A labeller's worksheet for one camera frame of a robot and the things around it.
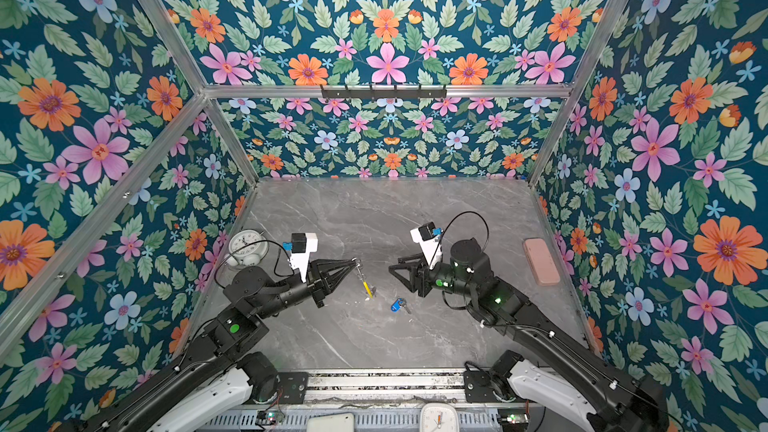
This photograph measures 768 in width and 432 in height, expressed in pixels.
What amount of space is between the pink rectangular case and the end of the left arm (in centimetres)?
61

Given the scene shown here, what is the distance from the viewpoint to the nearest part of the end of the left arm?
1.84ft

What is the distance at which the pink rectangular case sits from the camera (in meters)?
0.93
